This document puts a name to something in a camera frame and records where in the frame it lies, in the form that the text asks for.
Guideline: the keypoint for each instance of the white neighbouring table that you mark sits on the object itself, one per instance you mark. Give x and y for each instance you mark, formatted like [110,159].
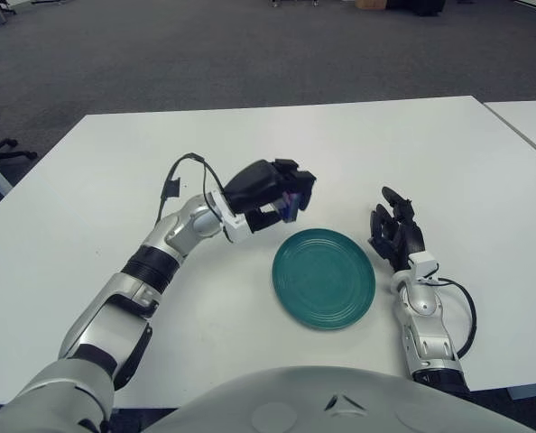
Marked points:
[529,122]

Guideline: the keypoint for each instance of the brown cardboard box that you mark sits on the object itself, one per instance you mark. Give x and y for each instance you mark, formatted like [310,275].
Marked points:
[371,3]

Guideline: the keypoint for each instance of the black furniture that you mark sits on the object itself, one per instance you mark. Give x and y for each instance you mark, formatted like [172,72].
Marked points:
[414,5]

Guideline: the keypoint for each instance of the blue gum pack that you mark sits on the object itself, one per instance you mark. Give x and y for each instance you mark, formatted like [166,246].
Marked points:
[290,209]

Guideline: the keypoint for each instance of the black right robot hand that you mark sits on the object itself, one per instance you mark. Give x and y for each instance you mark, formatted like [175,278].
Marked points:
[408,236]

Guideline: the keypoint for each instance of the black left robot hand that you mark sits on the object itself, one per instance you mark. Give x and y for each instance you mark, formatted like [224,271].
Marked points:
[254,182]

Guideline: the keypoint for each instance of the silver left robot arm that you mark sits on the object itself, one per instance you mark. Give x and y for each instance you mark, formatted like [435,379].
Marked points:
[110,315]

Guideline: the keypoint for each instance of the teal round plate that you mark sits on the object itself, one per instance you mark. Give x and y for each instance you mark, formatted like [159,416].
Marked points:
[324,279]

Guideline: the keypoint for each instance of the silver robot torso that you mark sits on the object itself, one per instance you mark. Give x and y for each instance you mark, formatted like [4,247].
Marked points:
[340,406]

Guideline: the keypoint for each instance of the black office chair base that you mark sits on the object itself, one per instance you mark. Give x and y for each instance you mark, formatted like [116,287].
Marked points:
[2,151]

